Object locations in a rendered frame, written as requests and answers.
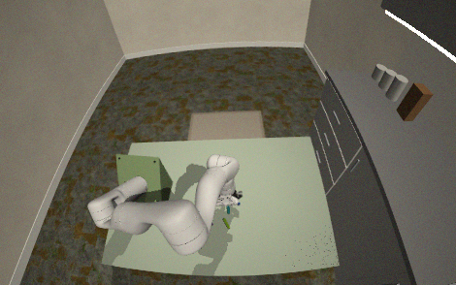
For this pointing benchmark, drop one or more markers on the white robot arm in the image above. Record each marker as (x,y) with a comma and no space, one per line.
(179,220)

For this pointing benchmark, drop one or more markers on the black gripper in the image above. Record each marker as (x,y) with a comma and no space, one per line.
(238,194)

